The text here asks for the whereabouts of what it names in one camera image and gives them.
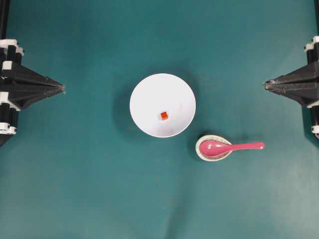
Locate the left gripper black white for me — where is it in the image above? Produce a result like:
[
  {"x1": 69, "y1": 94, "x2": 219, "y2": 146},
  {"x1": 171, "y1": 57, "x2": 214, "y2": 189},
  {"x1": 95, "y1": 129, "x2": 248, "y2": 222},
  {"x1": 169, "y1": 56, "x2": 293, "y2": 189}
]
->
[{"x1": 0, "y1": 39, "x2": 64, "y2": 145}]

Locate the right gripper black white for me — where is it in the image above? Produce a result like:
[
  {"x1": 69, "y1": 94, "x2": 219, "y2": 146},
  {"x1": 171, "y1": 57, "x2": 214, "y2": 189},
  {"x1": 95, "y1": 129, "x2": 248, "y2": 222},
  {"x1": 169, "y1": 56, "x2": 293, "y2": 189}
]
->
[{"x1": 263, "y1": 35, "x2": 319, "y2": 139}]

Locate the pink plastic spoon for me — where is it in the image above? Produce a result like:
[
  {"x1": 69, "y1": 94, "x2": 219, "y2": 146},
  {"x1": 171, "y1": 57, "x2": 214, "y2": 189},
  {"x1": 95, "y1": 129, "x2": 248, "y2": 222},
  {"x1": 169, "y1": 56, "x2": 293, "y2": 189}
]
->
[{"x1": 199, "y1": 140, "x2": 265, "y2": 157}]

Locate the small red block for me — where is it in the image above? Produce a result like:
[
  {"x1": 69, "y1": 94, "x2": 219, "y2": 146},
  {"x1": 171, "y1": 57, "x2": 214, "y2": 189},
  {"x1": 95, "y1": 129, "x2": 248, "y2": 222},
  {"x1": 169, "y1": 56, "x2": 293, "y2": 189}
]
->
[{"x1": 160, "y1": 112, "x2": 168, "y2": 120}]

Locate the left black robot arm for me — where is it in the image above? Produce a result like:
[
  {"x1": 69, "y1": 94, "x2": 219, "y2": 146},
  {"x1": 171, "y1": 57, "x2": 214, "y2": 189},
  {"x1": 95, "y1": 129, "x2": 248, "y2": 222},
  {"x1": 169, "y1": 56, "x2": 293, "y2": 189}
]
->
[{"x1": 0, "y1": 0, "x2": 64, "y2": 145}]

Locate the large white bowl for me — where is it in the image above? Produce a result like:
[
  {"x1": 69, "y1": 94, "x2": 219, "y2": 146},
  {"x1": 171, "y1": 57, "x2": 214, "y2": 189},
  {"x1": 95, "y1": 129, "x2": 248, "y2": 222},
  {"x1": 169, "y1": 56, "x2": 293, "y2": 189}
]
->
[{"x1": 130, "y1": 73, "x2": 196, "y2": 138}]

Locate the small speckled ceramic dish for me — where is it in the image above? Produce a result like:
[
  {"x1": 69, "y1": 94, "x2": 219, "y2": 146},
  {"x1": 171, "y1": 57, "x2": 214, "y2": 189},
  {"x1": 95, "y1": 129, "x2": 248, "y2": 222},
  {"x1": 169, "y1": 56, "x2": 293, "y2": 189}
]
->
[{"x1": 195, "y1": 135, "x2": 231, "y2": 162}]

